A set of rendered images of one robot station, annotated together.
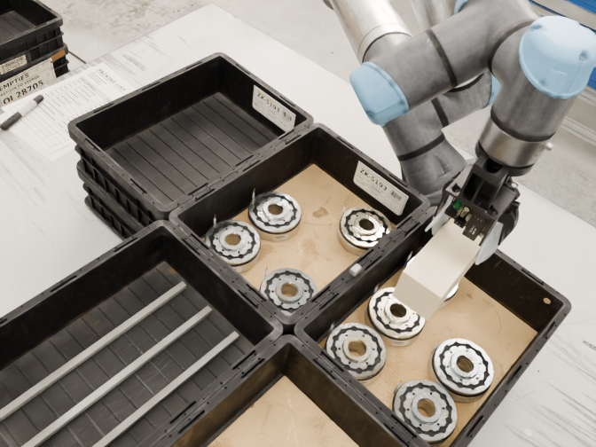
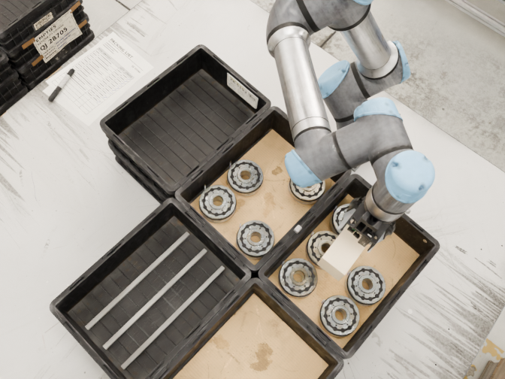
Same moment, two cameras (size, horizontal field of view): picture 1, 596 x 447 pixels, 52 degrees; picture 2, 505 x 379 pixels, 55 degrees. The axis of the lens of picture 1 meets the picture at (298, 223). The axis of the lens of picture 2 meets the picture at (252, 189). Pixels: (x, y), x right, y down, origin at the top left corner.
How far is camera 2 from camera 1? 43 cm
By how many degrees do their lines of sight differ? 17
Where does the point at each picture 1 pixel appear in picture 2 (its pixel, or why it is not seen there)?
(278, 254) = (249, 205)
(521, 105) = (387, 201)
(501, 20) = (379, 142)
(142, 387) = (167, 304)
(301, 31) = not seen: outside the picture
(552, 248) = (445, 175)
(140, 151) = (149, 127)
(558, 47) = (406, 183)
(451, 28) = (348, 140)
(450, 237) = not seen: hidden behind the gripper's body
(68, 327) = (119, 267)
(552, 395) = (429, 286)
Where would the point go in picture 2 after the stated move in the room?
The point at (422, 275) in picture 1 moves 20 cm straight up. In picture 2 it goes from (334, 259) to (358, 231)
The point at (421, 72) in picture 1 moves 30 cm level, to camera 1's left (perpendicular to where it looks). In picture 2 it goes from (328, 166) to (162, 138)
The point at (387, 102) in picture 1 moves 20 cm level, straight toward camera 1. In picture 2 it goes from (307, 181) to (279, 285)
